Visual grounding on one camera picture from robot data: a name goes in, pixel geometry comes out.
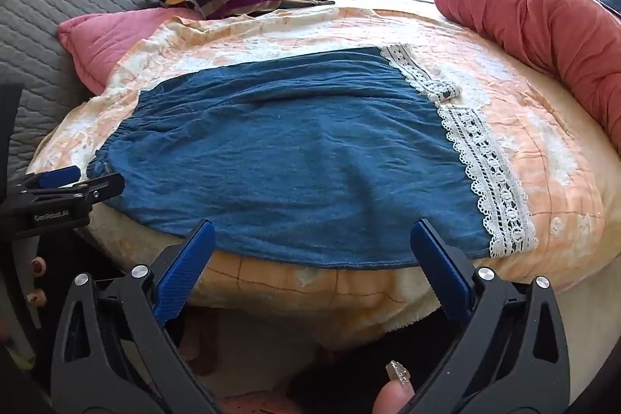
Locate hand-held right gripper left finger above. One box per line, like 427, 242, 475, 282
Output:
50, 219, 217, 414

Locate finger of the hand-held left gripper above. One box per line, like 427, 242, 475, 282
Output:
29, 173, 126, 207
19, 165, 81, 194

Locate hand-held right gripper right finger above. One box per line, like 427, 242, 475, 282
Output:
409, 218, 571, 414

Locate blue pants with lace trim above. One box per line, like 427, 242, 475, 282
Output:
86, 43, 539, 272

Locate person's left hand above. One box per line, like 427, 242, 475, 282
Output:
26, 256, 50, 306

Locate person's right hand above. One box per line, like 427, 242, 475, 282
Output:
372, 360, 414, 414

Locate pink pillow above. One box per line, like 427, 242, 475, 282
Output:
57, 7, 205, 96

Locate orange and white fleece blanket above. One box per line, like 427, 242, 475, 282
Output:
28, 3, 608, 348

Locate red rolled duvet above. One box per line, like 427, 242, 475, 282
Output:
433, 0, 621, 154

